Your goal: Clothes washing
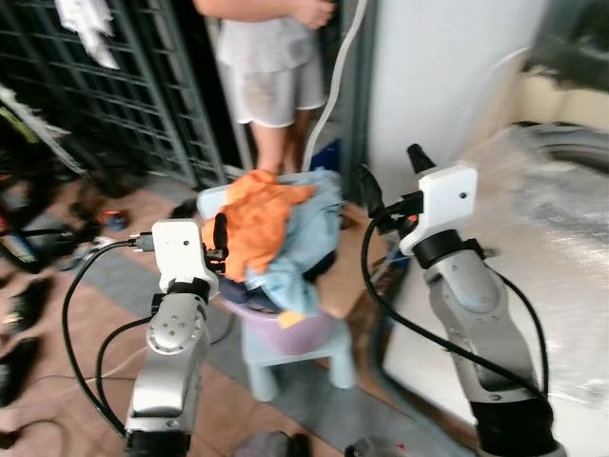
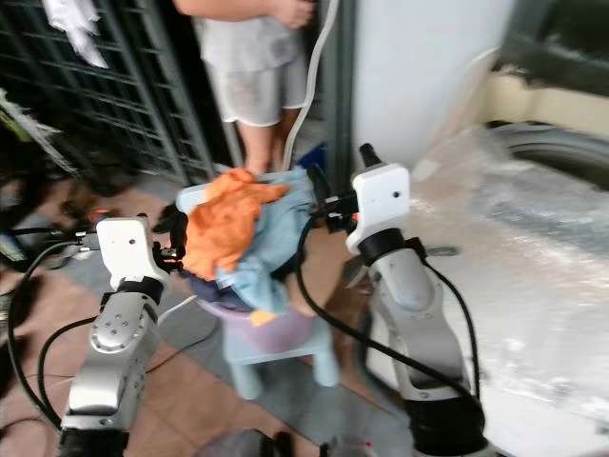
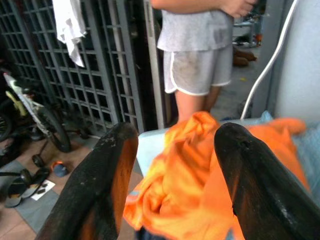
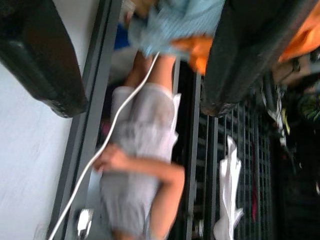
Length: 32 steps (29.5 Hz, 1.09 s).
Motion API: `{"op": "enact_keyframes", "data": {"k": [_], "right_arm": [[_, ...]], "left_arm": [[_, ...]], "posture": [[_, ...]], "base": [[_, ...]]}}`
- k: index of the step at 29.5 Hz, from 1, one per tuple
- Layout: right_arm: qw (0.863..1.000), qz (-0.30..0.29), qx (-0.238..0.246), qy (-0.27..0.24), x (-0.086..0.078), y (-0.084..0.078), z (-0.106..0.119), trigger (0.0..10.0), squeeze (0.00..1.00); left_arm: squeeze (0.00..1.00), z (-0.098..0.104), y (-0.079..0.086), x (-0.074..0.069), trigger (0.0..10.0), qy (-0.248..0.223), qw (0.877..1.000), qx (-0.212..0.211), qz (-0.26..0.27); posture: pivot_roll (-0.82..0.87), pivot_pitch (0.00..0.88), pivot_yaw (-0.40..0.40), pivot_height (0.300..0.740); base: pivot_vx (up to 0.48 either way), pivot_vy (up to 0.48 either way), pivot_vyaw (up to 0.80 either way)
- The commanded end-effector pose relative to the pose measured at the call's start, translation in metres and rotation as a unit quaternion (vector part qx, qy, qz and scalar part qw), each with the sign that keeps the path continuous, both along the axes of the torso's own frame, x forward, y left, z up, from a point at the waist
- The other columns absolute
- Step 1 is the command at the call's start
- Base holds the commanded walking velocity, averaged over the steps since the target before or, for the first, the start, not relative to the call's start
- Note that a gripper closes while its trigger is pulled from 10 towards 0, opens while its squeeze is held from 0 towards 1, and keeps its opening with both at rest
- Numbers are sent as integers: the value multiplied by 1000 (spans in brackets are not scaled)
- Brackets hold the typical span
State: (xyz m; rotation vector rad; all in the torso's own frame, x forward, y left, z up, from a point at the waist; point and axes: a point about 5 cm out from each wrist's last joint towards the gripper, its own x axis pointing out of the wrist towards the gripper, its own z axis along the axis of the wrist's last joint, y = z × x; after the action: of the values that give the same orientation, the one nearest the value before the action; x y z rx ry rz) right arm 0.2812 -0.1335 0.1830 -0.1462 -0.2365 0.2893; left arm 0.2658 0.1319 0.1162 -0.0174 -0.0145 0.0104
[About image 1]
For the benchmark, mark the small yellow cloth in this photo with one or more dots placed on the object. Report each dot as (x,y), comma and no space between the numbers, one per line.
(289,319)

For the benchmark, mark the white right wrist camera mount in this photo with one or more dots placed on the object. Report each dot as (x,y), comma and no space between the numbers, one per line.
(442,205)

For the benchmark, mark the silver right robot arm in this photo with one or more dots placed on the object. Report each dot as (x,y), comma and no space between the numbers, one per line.
(476,314)

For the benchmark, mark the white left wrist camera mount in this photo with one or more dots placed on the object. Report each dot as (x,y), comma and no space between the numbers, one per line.
(176,252)

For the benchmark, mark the black shoe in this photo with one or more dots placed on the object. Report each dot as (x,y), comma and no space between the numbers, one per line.
(17,369)
(27,305)

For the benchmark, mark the dark metal grille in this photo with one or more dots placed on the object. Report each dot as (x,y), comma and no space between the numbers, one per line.
(143,86)

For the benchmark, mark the white hanging cloth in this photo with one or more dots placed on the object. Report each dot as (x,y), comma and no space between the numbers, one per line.
(88,29)

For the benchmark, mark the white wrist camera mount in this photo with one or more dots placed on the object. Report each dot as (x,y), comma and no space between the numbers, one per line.
(176,252)
(442,205)

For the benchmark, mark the plastic-wrapped white washing machine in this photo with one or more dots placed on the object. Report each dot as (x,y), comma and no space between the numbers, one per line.
(561,286)

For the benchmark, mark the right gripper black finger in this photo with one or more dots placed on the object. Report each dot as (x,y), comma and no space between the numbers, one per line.
(419,160)
(369,188)

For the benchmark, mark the light blue plastic stool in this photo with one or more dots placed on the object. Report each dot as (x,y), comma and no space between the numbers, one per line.
(285,367)

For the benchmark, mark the light blue denim garment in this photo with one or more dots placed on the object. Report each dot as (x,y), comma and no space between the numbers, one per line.
(309,248)

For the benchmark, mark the white upright panel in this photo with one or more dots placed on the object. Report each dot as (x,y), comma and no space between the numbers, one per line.
(447,76)

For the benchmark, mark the orange garment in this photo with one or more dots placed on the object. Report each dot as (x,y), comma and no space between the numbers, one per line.
(255,224)

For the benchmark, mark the dark blue garment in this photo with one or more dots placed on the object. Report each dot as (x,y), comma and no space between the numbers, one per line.
(249,290)

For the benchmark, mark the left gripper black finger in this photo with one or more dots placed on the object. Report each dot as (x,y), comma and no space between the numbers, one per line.
(222,233)

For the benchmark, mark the brown cardboard box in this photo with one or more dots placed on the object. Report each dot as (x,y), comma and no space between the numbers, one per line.
(360,276)

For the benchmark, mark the purple plastic basin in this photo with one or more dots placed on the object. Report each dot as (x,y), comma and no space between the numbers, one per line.
(290,335)

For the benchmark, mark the person in grey shorts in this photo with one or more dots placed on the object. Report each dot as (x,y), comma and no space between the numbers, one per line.
(271,67)

